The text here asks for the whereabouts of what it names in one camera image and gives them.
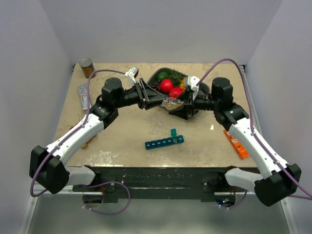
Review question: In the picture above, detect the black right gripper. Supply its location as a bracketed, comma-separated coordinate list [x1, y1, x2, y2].
[169, 88, 219, 120]

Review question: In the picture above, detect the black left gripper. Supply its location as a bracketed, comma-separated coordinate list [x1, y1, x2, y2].
[115, 78, 167, 111]

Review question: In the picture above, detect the clear pill bottle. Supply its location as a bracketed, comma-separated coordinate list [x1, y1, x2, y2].
[161, 97, 183, 111]

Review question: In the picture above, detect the teal weekly pill organizer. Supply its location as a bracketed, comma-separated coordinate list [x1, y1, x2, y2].
[144, 129, 184, 150]

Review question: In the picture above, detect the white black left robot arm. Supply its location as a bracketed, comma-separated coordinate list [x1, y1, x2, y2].
[29, 78, 167, 194]

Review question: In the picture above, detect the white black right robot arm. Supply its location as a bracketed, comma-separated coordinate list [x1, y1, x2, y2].
[169, 76, 302, 207]

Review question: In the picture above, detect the dark red grape bunch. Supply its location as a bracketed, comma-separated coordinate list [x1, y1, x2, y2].
[151, 83, 161, 92]

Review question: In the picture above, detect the grey plastic fruit tray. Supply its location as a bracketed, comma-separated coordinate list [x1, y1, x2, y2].
[146, 67, 211, 115]

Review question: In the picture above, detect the red pomegranate left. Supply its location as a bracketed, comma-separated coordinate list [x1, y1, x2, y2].
[160, 79, 173, 93]

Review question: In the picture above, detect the red pomegranate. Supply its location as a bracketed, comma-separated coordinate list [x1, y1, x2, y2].
[160, 79, 173, 93]
[169, 87, 183, 98]

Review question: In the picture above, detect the red pomegranate right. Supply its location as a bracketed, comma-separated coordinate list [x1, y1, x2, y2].
[169, 87, 183, 98]

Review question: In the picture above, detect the green lime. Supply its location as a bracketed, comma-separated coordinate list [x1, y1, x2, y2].
[157, 71, 169, 83]

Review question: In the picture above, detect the orange pineapple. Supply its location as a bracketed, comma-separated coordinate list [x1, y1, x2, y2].
[168, 69, 186, 90]

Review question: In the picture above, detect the orange cardboard box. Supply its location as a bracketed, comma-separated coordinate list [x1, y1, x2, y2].
[223, 130, 250, 160]

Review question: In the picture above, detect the silver toothpaste box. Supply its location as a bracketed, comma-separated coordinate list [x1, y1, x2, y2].
[78, 83, 92, 113]

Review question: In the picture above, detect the tin food can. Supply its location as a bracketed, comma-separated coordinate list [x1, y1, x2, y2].
[79, 58, 95, 78]

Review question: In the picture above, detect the red cherry cluster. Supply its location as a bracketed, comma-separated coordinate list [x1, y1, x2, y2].
[69, 125, 97, 144]

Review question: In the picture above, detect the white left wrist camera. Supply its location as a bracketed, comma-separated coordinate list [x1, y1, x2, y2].
[125, 66, 139, 86]

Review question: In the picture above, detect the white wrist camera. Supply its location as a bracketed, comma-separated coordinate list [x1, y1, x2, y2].
[184, 76, 200, 100]
[125, 66, 139, 86]

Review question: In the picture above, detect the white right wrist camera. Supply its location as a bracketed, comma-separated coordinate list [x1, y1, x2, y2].
[184, 76, 200, 100]

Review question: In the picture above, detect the black table front rail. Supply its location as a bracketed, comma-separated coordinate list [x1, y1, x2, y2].
[72, 165, 259, 203]

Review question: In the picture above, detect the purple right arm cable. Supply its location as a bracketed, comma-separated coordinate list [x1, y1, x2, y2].
[197, 58, 312, 210]

